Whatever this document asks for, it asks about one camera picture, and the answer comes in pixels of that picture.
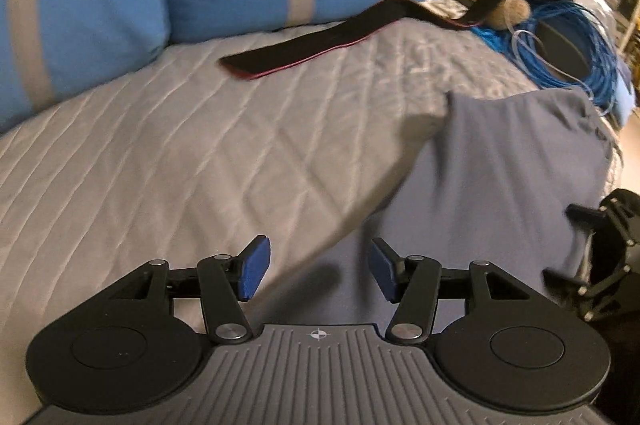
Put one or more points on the white quilted bedspread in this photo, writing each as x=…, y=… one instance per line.
x=150, y=155

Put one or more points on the beige fluffy toy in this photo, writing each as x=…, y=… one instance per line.
x=510, y=10

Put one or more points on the grey-blue pants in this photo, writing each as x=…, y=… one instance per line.
x=490, y=185

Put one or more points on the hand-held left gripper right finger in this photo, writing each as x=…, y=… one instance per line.
x=382, y=267

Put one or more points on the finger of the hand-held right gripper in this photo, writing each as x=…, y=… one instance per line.
x=595, y=210
x=585, y=287

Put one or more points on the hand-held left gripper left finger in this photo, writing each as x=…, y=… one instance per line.
x=255, y=267

